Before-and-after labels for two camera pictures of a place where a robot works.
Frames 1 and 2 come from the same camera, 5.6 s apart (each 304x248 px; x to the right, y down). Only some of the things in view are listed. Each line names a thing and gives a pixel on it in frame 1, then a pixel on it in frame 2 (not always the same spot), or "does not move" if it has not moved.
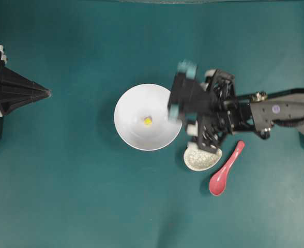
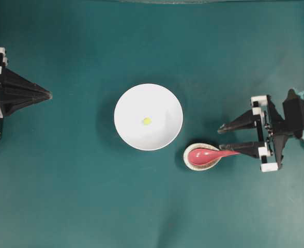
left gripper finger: (9, 102) does not move
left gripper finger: (10, 81) does not move
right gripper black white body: (221, 114) → (272, 134)
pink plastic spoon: (217, 181) → (202, 157)
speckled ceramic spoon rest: (199, 159) does not move
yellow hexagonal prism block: (148, 121) does not move
